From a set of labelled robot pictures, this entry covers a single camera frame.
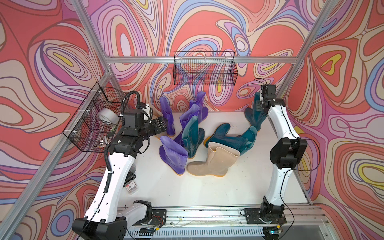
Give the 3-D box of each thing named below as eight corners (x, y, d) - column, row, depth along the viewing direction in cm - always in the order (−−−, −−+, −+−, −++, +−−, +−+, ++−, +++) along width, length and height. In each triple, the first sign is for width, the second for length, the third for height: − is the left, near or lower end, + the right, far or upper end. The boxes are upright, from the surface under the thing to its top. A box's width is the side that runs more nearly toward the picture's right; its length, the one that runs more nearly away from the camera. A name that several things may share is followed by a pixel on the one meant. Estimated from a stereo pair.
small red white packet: (130, 195, 82) (128, 194, 80) (126, 186, 85) (124, 184, 83) (139, 190, 84) (137, 188, 82) (134, 181, 87) (133, 179, 85)
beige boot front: (192, 172, 90) (192, 150, 70) (195, 162, 94) (196, 138, 74) (228, 181, 86) (238, 161, 66) (229, 170, 91) (239, 148, 70)
